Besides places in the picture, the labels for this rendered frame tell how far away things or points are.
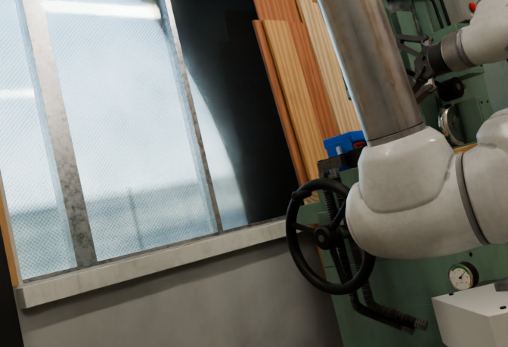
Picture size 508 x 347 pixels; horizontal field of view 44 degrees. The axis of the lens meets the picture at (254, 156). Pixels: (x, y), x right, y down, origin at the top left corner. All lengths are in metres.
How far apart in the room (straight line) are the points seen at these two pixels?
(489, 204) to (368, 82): 0.27
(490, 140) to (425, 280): 0.68
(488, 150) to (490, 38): 0.44
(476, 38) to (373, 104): 0.44
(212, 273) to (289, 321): 0.52
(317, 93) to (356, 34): 2.49
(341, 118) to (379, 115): 2.53
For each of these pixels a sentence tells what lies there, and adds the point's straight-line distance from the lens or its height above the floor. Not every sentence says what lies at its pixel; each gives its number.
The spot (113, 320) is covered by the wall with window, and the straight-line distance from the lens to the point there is 2.63.
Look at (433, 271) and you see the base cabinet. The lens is 1.61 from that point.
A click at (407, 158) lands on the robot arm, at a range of 1.01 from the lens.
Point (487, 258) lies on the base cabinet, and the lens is 1.68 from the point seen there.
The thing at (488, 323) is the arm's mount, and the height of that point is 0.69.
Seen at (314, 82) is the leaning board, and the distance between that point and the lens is 3.54.
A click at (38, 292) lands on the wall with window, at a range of 2.43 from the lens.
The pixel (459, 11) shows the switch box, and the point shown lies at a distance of 2.01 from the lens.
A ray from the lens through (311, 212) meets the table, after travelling 1.84.
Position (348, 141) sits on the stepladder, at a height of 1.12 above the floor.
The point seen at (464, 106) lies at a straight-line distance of 1.86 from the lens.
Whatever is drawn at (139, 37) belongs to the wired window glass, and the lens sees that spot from 3.09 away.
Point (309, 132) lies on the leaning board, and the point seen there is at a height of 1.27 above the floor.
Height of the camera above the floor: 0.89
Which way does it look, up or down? 6 degrees up
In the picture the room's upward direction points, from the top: 13 degrees counter-clockwise
